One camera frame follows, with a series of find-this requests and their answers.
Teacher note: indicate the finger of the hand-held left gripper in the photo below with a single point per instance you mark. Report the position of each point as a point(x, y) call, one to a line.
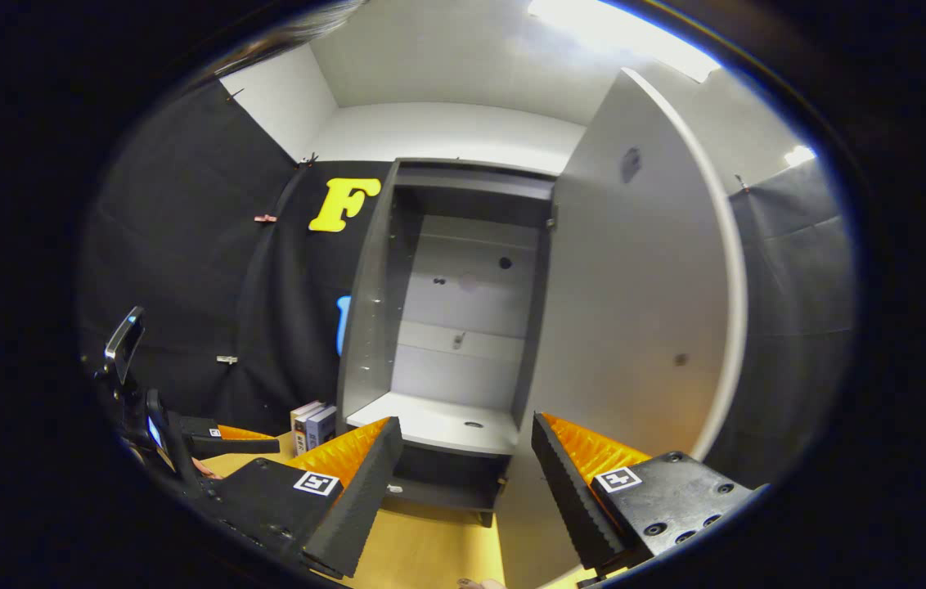
point(234, 447)

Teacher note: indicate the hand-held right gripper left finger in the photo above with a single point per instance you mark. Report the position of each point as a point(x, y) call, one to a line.
point(361, 507)

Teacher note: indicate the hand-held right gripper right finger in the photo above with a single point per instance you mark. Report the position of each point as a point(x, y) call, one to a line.
point(569, 491)

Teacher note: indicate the dark grey cabinet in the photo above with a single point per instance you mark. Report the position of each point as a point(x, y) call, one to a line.
point(369, 327)

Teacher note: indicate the beige cabinet door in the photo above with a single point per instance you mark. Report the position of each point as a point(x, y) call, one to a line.
point(635, 311)

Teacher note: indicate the black backdrop cloth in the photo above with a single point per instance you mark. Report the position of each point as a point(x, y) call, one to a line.
point(185, 245)

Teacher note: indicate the small dark cloth clip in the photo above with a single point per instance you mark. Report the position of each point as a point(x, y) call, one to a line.
point(309, 159)
point(235, 95)
point(744, 183)

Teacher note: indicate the long ceiling light panel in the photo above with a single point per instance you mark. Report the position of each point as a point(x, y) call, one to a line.
point(800, 156)

